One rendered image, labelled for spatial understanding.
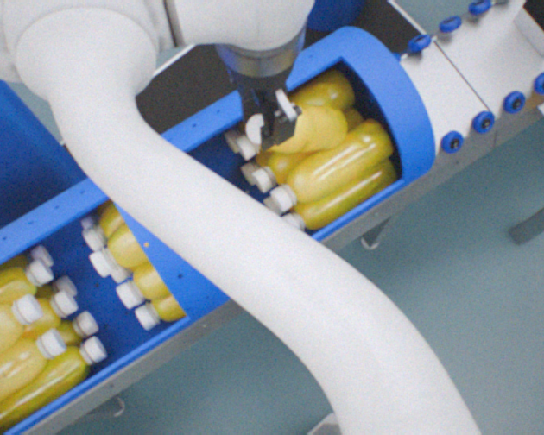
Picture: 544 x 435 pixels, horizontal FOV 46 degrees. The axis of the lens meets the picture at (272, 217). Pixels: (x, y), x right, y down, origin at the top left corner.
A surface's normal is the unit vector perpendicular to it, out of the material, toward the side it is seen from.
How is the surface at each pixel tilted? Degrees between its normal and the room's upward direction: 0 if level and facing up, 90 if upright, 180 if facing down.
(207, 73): 0
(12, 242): 32
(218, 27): 89
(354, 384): 40
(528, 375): 0
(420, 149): 58
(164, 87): 0
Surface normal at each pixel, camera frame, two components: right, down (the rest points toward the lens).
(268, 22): 0.16, 0.96
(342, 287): 0.16, -0.66
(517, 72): 0.00, -0.25
